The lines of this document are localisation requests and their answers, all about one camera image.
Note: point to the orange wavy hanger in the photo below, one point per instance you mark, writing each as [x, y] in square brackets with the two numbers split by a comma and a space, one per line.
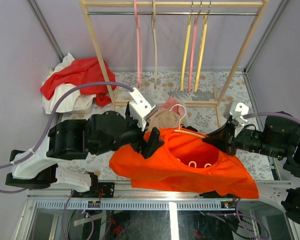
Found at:
[187, 130]

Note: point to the white laundry basket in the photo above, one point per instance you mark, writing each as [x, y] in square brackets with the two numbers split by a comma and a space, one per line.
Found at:
[184, 121]

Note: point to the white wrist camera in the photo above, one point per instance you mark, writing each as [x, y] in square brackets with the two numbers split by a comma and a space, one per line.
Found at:
[235, 111]
[141, 108]

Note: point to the yellow hanger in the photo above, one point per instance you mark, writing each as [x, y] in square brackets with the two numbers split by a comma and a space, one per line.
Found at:
[186, 48]
[202, 47]

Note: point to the pink hanger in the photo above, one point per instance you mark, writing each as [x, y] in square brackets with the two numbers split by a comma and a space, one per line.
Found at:
[139, 45]
[192, 51]

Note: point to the pink hanger right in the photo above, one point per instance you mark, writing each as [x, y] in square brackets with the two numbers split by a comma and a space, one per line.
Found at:
[192, 51]

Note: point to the pink garment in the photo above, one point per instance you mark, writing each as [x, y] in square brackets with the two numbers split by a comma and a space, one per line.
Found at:
[174, 104]

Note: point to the beige garment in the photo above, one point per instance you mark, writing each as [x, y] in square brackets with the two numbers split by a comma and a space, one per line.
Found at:
[164, 119]

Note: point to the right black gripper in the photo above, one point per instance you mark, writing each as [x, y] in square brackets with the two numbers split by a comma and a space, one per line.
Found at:
[223, 139]

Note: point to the red cloth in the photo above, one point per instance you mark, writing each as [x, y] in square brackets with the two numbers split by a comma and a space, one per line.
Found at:
[79, 72]

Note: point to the aluminium rail frame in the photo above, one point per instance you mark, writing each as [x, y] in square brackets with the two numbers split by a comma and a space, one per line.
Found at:
[124, 198]

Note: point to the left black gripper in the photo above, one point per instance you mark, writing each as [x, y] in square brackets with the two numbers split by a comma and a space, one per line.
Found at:
[154, 140]

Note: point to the yellow hanger right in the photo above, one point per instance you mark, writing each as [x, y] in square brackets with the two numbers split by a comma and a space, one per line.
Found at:
[202, 47]

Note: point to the orange t shirt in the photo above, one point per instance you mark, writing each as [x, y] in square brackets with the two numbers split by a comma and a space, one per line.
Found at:
[185, 164]

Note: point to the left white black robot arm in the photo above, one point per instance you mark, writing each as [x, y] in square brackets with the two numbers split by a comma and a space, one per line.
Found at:
[74, 140]

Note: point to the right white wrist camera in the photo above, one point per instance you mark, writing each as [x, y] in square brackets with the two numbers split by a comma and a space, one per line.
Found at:
[235, 111]

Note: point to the yellow hanger left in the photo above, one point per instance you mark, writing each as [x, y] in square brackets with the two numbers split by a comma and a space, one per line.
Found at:
[186, 48]

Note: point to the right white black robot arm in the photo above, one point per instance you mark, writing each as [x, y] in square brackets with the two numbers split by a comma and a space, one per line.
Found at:
[280, 139]

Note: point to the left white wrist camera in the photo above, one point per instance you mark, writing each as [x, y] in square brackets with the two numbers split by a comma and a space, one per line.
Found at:
[141, 108]

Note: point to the beige wooden hanger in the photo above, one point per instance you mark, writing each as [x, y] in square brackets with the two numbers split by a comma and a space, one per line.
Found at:
[153, 27]

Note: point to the pink hanger left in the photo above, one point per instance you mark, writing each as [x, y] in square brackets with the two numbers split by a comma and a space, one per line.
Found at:
[139, 45]

